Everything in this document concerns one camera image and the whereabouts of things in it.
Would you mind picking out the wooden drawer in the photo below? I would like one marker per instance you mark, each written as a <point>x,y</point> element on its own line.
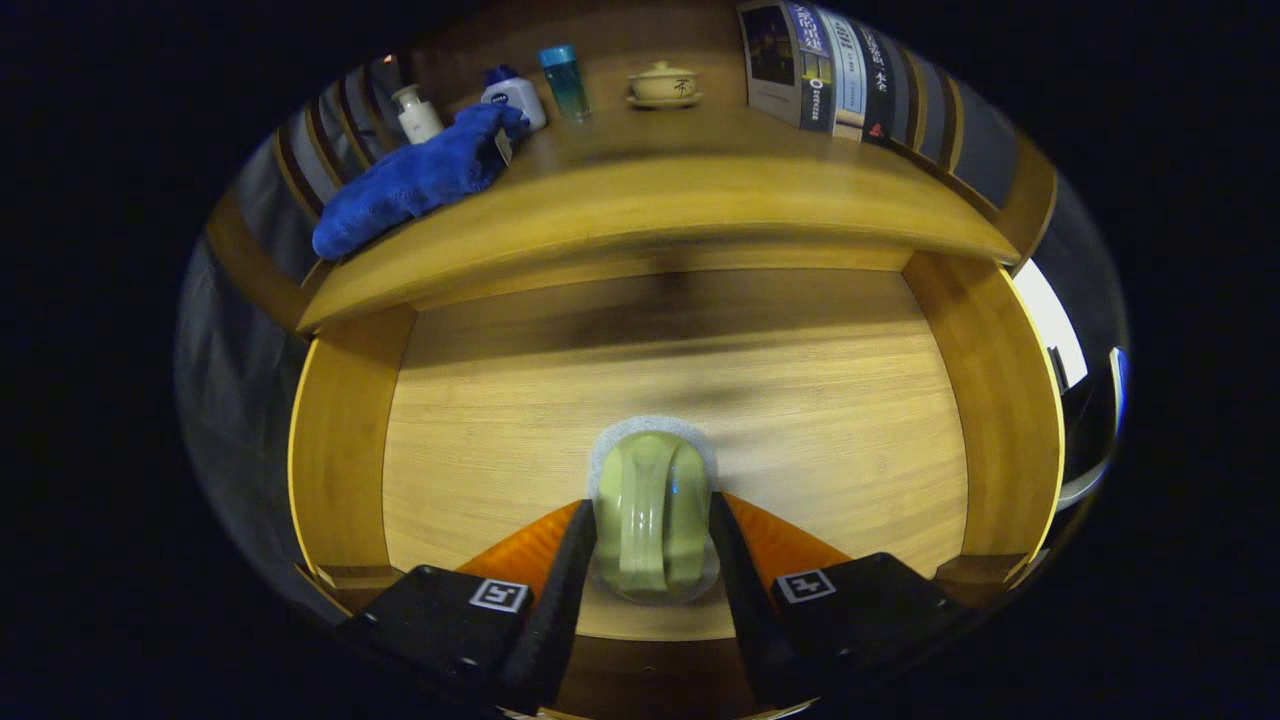
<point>800,420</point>

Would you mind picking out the blue spine book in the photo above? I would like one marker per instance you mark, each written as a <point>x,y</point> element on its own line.
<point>775,70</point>

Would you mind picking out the beige lidded teacup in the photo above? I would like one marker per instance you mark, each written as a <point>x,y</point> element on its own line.
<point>664,85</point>

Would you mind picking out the wooden cabinet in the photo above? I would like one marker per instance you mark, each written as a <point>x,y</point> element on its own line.
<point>1030,195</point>

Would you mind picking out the black spine book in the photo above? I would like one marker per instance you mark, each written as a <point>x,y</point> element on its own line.
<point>878,85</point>

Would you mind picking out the teal bottle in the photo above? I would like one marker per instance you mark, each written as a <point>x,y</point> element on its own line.
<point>567,85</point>

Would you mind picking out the grey spine book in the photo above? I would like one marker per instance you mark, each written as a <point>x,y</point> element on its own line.
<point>848,75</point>

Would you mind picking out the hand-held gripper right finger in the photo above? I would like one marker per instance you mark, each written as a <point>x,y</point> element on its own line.
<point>745,620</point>

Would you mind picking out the blue towel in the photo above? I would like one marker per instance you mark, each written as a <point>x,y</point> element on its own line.
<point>410,185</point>

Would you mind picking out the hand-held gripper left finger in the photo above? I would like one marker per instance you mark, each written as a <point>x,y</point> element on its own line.
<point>550,620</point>

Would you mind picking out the white pump bottle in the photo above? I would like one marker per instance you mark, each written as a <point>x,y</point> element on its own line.
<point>420,120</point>

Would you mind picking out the white bottle blue cap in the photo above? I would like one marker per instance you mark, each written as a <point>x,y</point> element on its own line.
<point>520,100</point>

